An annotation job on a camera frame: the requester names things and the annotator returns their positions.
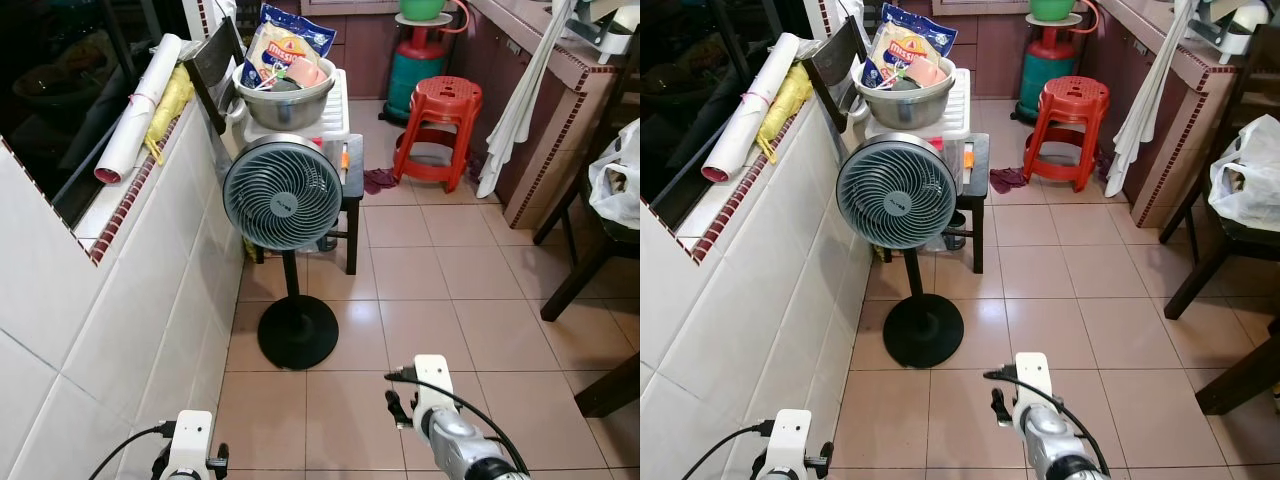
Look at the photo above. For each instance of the large steel basin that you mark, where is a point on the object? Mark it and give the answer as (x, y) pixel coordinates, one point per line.
(290, 108)
(905, 108)

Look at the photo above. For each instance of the purple rag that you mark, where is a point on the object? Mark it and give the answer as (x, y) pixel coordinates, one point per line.
(1008, 180)
(380, 180)

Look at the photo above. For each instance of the pink plastic item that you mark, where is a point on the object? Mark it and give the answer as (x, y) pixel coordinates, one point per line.
(930, 73)
(310, 74)

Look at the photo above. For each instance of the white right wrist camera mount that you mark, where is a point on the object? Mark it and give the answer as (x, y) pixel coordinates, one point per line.
(432, 380)
(1033, 378)

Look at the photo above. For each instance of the brown tiled kitchen counter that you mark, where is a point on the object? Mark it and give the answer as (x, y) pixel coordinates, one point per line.
(1175, 140)
(555, 140)

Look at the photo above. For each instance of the red plastic stool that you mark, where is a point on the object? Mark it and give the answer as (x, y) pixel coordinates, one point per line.
(1068, 110)
(440, 110)

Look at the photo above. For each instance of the yellow cloth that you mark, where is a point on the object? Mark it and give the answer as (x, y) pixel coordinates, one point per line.
(172, 105)
(787, 100)

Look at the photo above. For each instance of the white plastic bag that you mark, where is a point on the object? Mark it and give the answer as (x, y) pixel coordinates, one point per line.
(1245, 180)
(615, 185)

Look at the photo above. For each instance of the dark glass window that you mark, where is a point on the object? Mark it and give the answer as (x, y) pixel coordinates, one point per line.
(60, 90)
(690, 90)

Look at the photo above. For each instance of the white ribbed tray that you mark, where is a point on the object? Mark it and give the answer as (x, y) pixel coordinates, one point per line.
(338, 110)
(960, 110)

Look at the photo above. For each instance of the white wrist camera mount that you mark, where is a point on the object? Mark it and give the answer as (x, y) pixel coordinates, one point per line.
(790, 445)
(190, 445)
(432, 380)
(1033, 378)

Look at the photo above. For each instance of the black flat board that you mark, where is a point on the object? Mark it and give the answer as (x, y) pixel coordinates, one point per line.
(832, 62)
(212, 65)

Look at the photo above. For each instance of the blue tortilla chips bag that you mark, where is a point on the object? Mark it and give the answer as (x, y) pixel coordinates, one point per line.
(905, 45)
(285, 45)

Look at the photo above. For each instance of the grey standing fan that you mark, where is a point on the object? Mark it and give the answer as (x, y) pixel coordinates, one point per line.
(283, 190)
(897, 190)

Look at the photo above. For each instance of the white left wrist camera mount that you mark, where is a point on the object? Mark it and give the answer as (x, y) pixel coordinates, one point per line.
(790, 445)
(190, 445)

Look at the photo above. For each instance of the white hanging cloth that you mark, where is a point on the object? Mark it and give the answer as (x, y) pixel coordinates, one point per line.
(1150, 110)
(520, 110)

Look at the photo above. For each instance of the rolled white paper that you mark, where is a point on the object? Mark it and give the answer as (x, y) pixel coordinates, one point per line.
(140, 110)
(750, 110)

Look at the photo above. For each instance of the dark wooden chair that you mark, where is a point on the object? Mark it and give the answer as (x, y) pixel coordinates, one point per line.
(590, 255)
(1215, 260)

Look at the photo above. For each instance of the green and red gas cylinder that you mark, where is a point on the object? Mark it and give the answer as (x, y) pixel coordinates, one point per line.
(1045, 75)
(412, 75)

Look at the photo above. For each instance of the white countertop appliance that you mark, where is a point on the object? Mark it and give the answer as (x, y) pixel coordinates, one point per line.
(1235, 25)
(610, 25)

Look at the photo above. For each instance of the small black side table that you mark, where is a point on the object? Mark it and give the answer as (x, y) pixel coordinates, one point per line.
(979, 200)
(353, 200)

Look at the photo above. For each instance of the dark wooden furniture leg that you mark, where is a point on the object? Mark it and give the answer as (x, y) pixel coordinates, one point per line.
(1240, 375)
(610, 385)

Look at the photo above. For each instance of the green plastic bowl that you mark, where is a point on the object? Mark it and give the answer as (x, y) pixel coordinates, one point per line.
(425, 8)
(1055, 8)

